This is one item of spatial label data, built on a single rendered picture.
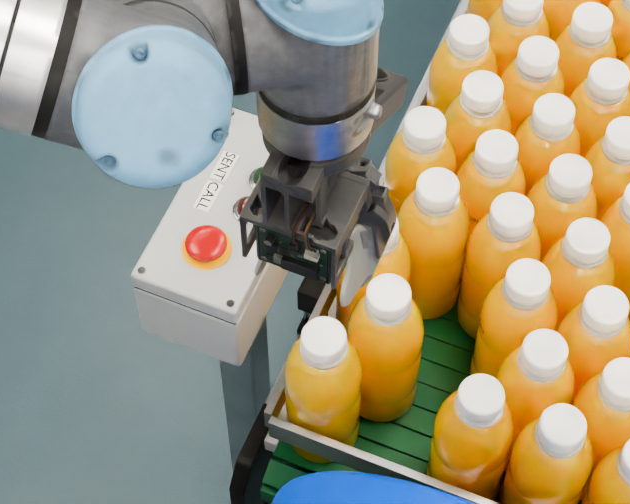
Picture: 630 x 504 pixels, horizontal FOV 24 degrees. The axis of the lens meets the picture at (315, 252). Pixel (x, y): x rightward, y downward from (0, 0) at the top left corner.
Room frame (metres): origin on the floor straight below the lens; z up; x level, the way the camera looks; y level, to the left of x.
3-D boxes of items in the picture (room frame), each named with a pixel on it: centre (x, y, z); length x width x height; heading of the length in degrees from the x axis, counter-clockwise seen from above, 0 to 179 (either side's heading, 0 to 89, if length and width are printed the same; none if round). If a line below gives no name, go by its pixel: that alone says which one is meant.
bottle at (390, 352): (0.63, -0.06, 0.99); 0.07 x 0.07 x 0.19
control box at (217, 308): (0.72, 0.07, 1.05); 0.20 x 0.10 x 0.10; 157
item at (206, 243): (0.67, 0.09, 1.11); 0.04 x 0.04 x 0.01
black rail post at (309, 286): (0.71, 0.00, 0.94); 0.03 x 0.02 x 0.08; 157
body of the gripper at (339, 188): (0.56, 0.00, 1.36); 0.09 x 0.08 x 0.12; 157
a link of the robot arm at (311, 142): (0.57, 0.00, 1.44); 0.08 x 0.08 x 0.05
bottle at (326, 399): (0.59, -0.01, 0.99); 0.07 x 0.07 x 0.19
